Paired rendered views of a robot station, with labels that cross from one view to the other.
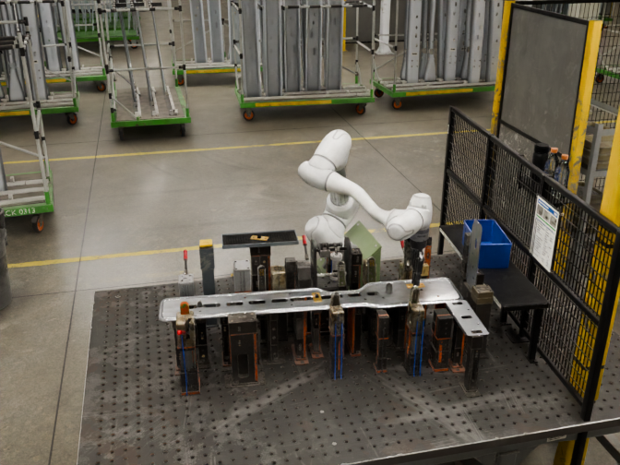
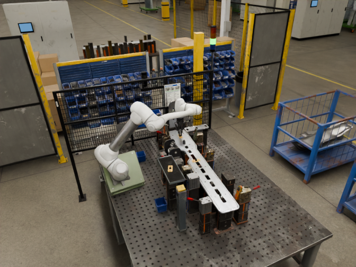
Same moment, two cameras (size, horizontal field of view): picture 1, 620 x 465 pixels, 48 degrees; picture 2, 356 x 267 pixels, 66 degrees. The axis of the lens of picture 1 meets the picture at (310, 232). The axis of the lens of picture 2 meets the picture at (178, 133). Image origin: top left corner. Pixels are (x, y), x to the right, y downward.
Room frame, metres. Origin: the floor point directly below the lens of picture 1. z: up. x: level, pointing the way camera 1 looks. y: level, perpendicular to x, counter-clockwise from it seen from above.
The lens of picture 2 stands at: (3.34, 2.12, 2.62)
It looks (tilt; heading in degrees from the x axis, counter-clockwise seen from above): 30 degrees down; 260
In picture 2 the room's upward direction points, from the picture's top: 2 degrees counter-clockwise
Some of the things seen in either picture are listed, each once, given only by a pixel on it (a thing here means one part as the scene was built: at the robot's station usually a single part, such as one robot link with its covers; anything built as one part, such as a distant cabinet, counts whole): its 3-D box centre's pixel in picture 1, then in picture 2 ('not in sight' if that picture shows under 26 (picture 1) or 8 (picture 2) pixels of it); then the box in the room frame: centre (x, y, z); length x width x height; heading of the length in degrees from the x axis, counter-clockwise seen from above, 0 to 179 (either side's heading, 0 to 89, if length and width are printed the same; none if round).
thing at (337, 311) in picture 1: (336, 340); (208, 163); (2.62, -0.12, 0.87); 0.12 x 0.09 x 0.35; 8
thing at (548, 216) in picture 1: (545, 233); (172, 94); (2.83, -1.05, 1.30); 0.23 x 0.02 x 0.31; 8
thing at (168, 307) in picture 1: (312, 299); (197, 161); (2.77, -0.01, 1.00); 1.38 x 0.22 x 0.02; 98
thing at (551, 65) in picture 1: (531, 144); (0, 113); (5.15, -1.71, 1.00); 1.34 x 0.14 x 2.00; 13
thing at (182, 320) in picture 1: (188, 353); (241, 205); (2.51, 0.52, 0.88); 0.15 x 0.11 x 0.36; 8
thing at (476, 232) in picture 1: (473, 255); (173, 114); (2.88, -0.75, 1.17); 0.12 x 0.01 x 0.34; 8
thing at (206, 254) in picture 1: (208, 285); (181, 209); (3.04, 0.50, 0.92); 0.08 x 0.08 x 0.44; 8
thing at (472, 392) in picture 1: (472, 362); (204, 136); (2.50, -0.70, 0.84); 0.11 x 0.06 x 0.29; 8
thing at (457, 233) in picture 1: (487, 262); (153, 123); (3.11, -0.89, 1.01); 0.90 x 0.22 x 0.03; 8
